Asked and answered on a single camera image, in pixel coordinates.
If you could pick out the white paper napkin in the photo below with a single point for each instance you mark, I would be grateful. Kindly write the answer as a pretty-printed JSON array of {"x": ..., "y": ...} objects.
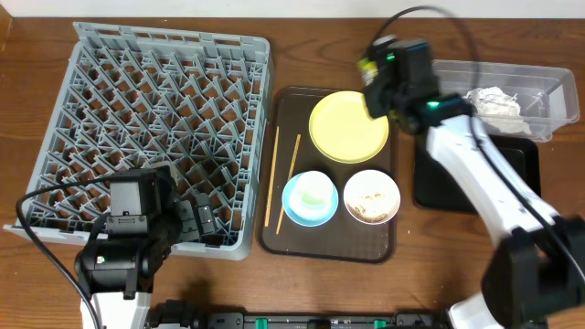
[{"x": 498, "y": 109}]

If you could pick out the black rectangular tray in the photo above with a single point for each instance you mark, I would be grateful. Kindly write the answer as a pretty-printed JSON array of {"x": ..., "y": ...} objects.
[{"x": 433, "y": 186}]

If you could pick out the dark brown serving tray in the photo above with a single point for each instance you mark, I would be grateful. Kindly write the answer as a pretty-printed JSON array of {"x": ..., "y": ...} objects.
[{"x": 342, "y": 237}]

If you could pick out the clear plastic bin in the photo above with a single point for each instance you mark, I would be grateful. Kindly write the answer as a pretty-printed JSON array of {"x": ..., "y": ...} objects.
[{"x": 547, "y": 96}]

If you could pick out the grey plastic dishwasher rack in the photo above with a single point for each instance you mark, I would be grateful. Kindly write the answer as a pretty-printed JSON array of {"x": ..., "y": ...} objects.
[{"x": 137, "y": 96}]

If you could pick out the pink bowl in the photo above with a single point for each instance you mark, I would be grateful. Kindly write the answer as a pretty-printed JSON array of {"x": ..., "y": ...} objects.
[{"x": 372, "y": 197}]

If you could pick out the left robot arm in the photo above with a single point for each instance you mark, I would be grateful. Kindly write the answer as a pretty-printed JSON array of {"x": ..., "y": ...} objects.
[{"x": 127, "y": 247}]

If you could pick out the white plastic cup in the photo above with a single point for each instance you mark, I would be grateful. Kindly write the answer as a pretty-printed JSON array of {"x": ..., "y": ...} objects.
[{"x": 311, "y": 194}]

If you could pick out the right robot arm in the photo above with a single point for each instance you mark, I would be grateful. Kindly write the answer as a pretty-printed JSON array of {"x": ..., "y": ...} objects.
[{"x": 538, "y": 265}]

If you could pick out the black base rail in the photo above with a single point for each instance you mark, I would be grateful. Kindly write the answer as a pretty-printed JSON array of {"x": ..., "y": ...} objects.
[{"x": 297, "y": 321}]

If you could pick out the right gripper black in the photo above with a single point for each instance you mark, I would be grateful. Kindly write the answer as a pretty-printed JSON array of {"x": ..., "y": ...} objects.
[{"x": 372, "y": 93}]

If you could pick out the yellow round plate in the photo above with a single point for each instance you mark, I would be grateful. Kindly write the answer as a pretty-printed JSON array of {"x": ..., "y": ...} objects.
[{"x": 342, "y": 130}]

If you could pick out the light blue bowl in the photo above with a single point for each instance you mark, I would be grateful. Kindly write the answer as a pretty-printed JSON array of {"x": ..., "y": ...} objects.
[{"x": 307, "y": 221}]

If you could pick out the green snack wrapper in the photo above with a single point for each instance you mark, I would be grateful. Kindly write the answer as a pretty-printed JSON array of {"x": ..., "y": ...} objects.
[{"x": 368, "y": 70}]

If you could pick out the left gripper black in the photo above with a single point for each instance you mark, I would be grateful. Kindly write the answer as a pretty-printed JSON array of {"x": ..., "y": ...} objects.
[{"x": 188, "y": 219}]

